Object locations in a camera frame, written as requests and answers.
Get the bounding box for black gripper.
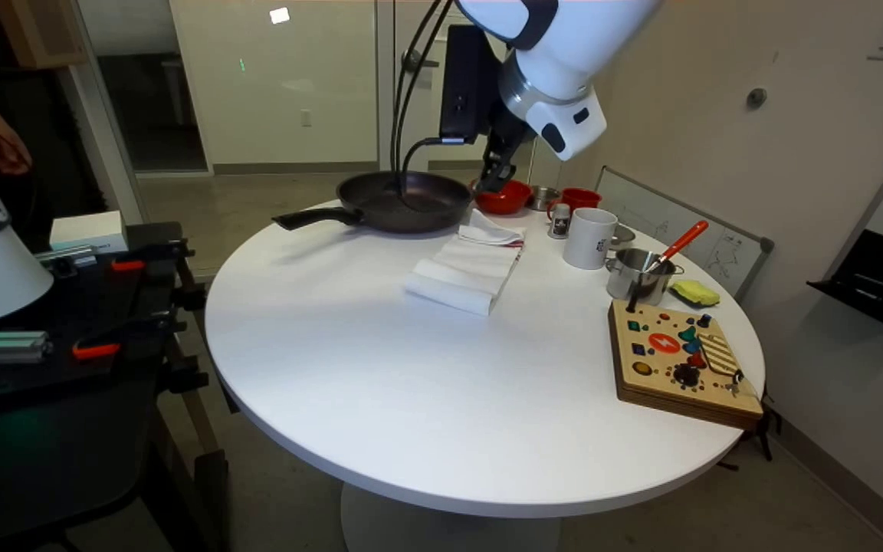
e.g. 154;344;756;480
476;101;532;193

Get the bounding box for white towel red stripes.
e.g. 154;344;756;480
406;224;524;315

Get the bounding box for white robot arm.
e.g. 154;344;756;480
457;0;659;190

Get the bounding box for red bowl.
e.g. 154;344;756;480
476;180;531;216

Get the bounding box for black frying pan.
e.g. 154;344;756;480
276;171;471;232

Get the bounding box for small steel cup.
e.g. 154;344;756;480
532;186;569;238

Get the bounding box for red cup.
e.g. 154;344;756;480
561;186;601;208

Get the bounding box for white mug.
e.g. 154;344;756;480
563;208;619;269

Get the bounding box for steel pot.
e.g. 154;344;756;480
606;248;678;304

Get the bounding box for yellow green sponge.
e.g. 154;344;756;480
670;279;721;311

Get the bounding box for wooden toy board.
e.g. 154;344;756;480
606;300;762;429

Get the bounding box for round white table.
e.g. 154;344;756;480
205;216;743;552

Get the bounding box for black clamp orange tip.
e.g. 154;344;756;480
33;242;194;273

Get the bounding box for white box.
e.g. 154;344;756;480
50;212;130;254

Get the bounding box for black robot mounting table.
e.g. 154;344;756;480
0;224;231;552

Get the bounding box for whiteboard leaning on wall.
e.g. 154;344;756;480
598;166;772;297

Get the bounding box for aluminium rail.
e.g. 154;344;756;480
0;330;52;366

